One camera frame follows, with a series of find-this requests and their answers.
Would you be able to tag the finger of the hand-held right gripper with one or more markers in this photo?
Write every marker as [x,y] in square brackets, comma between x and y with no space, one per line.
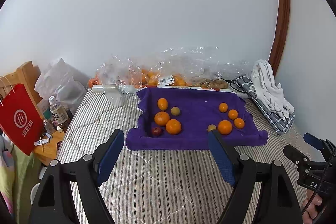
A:
[313,140]
[295,154]

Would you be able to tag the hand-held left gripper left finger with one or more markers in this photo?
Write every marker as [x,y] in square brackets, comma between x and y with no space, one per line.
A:
[111,158]

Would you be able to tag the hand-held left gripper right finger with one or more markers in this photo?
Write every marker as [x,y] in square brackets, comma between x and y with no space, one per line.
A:
[221,158]

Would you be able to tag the large mandarin orange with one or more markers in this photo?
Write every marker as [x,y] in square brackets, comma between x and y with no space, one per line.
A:
[225,127]

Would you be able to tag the green plum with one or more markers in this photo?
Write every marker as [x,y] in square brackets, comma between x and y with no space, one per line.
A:
[211,127]
[175,111]

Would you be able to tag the small mandarin orange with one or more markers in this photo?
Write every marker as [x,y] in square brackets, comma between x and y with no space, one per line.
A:
[223,107]
[239,123]
[232,114]
[161,118]
[162,104]
[173,126]

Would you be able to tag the purple towel covered tray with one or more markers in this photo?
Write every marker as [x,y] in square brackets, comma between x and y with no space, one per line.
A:
[197,119]

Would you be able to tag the small red plum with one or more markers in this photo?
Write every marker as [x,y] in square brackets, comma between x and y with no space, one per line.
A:
[156,131]

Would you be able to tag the person's right hand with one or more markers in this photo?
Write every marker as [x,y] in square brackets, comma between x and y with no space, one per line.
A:
[311,209]

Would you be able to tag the grey checked cloth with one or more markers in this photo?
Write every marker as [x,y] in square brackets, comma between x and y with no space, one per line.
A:
[262,108]

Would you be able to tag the wooden nightstand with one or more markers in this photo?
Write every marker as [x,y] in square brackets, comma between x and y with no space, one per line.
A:
[50,153]

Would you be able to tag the white grey-striped towel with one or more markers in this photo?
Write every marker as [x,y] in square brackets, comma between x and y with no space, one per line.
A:
[270,90]

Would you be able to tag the plastic wrap roll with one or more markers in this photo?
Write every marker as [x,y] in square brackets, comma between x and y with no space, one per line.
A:
[115,88]

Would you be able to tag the small clear bottle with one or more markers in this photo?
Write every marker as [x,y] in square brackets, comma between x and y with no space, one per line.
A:
[47,128]

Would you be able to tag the clear water bottle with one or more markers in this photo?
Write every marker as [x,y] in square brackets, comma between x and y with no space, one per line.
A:
[58,111]

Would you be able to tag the small white tube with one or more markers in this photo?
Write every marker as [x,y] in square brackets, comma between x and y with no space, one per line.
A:
[42,141]

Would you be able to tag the long white box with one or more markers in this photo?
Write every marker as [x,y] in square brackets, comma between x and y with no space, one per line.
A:
[189,88]

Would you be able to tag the white cup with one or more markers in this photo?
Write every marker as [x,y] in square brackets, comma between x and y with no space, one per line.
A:
[34,193]

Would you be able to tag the clear bag of brown fruit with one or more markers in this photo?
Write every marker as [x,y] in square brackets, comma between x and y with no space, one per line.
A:
[210,71]

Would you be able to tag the clear plastic bag of oranges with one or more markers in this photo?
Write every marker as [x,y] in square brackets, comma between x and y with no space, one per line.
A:
[147,77]

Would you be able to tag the grey plastic bag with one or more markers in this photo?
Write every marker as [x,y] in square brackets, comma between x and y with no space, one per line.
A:
[60,79]

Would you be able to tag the pastel green cloth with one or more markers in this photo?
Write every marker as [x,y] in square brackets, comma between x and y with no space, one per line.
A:
[18,174]

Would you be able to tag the red paper bag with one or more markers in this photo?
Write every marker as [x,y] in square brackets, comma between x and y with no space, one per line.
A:
[22,119]

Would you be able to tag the wooden headboard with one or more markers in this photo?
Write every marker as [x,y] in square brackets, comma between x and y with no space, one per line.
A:
[26,74]

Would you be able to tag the brown wooden door frame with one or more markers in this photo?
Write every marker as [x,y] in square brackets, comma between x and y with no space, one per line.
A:
[282,8]

